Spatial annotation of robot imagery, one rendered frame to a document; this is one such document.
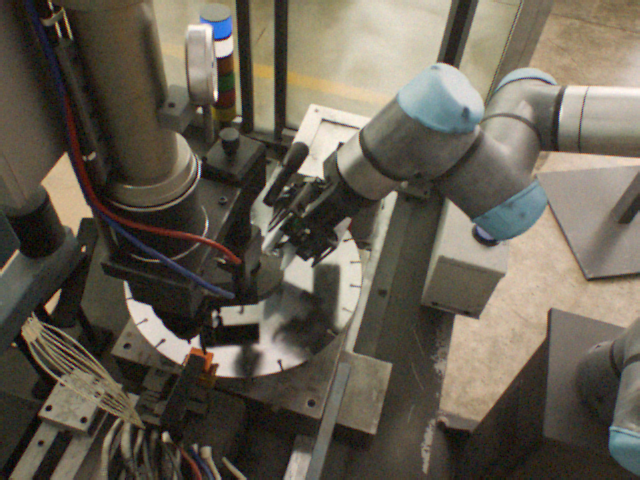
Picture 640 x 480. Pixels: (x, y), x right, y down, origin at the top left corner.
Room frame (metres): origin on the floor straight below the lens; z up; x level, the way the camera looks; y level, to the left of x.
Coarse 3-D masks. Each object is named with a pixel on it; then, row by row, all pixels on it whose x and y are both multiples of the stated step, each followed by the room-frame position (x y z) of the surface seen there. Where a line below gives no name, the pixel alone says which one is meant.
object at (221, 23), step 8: (208, 8) 0.76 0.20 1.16; (216, 8) 0.77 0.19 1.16; (224, 8) 0.77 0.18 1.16; (200, 16) 0.74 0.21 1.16; (208, 16) 0.74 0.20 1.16; (216, 16) 0.75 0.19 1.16; (224, 16) 0.75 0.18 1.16; (216, 24) 0.74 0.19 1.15; (224, 24) 0.74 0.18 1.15; (216, 32) 0.73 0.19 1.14; (224, 32) 0.74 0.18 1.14
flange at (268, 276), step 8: (264, 256) 0.48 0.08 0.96; (256, 264) 0.45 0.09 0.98; (264, 264) 0.47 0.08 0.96; (272, 264) 0.47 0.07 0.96; (280, 264) 0.47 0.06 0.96; (216, 272) 0.44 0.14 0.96; (224, 272) 0.44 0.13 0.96; (256, 272) 0.45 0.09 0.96; (264, 272) 0.45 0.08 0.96; (272, 272) 0.45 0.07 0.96; (280, 272) 0.46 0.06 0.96; (216, 280) 0.43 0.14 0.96; (224, 280) 0.43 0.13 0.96; (264, 280) 0.44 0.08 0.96; (272, 280) 0.44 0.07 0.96; (280, 280) 0.45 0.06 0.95; (264, 288) 0.43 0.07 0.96; (272, 288) 0.43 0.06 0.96; (264, 296) 0.42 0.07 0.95
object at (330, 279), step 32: (256, 224) 0.54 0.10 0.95; (352, 256) 0.50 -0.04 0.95; (128, 288) 0.41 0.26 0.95; (288, 288) 0.44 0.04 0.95; (320, 288) 0.44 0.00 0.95; (352, 288) 0.45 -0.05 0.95; (160, 320) 0.37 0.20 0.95; (224, 320) 0.38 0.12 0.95; (256, 320) 0.38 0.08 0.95; (288, 320) 0.39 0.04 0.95; (320, 320) 0.39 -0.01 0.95; (160, 352) 0.32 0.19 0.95; (224, 352) 0.33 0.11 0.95; (256, 352) 0.34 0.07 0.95; (288, 352) 0.34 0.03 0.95
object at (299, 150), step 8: (296, 144) 0.44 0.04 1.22; (304, 144) 0.44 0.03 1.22; (288, 152) 0.43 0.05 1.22; (296, 152) 0.43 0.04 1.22; (304, 152) 0.43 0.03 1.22; (288, 160) 0.42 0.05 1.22; (296, 160) 0.42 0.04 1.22; (304, 160) 0.43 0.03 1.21; (288, 168) 0.41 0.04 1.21; (296, 168) 0.42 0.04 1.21; (280, 176) 0.40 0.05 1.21; (288, 176) 0.41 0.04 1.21; (272, 184) 0.40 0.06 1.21; (280, 184) 0.39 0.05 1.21; (272, 192) 0.38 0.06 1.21; (280, 192) 0.39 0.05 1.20; (264, 200) 0.38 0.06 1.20; (272, 200) 0.38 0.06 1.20
